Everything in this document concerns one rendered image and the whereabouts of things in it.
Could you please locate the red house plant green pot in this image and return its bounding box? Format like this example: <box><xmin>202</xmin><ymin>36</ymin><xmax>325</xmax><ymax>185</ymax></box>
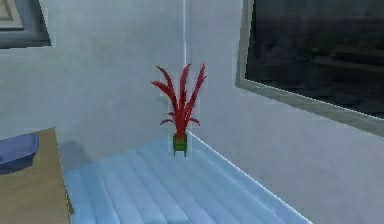
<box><xmin>150</xmin><ymin>62</ymin><xmax>208</xmax><ymax>158</ymax></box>

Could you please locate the grey framed dark window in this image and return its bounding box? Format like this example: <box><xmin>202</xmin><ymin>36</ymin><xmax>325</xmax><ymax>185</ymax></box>
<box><xmin>235</xmin><ymin>0</ymin><xmax>384</xmax><ymax>138</ymax></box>

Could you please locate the blue bowl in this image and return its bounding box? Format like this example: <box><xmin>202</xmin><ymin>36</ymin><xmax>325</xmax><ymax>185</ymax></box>
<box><xmin>0</xmin><ymin>133</ymin><xmax>40</xmax><ymax>176</ymax></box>

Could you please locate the tan wooden table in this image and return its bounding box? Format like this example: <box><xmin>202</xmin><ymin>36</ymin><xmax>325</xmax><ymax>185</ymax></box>
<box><xmin>0</xmin><ymin>127</ymin><xmax>75</xmax><ymax>224</ymax></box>

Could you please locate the grey framed wall picture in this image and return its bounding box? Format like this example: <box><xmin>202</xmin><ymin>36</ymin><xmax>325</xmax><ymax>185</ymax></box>
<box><xmin>0</xmin><ymin>0</ymin><xmax>52</xmax><ymax>50</ymax></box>

